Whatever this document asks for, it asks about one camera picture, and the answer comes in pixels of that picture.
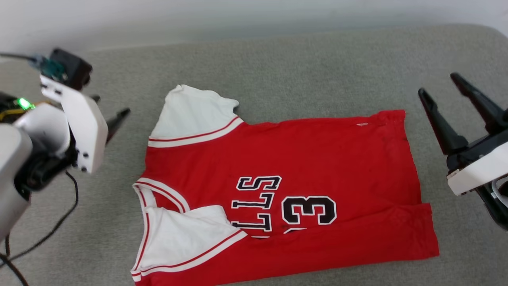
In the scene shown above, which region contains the red white basketball jersey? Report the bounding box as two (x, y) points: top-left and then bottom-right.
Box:
(130, 84), (440, 286)

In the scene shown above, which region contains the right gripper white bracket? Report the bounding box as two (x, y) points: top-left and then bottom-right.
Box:
(418, 72), (508, 196)

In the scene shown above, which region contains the thin black cable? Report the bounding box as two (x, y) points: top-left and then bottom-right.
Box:
(0, 234), (31, 286)
(0, 170), (79, 265)

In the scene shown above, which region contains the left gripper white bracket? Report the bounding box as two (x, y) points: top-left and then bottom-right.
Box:
(0, 75), (131, 174)

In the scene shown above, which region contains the grey fabric sofa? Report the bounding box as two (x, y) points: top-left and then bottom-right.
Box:
(0, 24), (508, 286)

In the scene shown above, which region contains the left camera cable teal plug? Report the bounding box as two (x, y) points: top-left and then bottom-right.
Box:
(0, 52), (66, 81)

